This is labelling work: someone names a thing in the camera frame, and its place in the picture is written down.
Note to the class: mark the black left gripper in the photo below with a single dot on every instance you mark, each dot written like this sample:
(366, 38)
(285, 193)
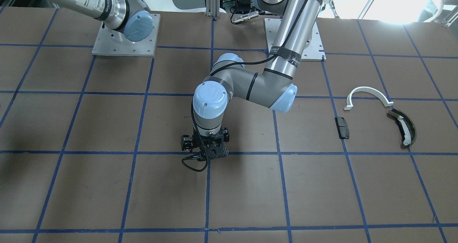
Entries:
(186, 143)

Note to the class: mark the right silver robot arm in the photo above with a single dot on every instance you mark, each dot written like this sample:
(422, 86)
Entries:
(129, 17)

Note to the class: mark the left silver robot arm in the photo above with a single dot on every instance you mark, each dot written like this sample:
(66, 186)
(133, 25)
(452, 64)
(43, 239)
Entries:
(230, 77)

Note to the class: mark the black brake pad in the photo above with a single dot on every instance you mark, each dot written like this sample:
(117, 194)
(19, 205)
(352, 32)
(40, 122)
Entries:
(342, 128)

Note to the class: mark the dark curved brake shoe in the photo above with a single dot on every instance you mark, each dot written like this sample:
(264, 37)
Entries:
(405, 125)

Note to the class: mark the aluminium frame post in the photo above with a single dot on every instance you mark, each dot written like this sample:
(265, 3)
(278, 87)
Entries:
(212, 8)

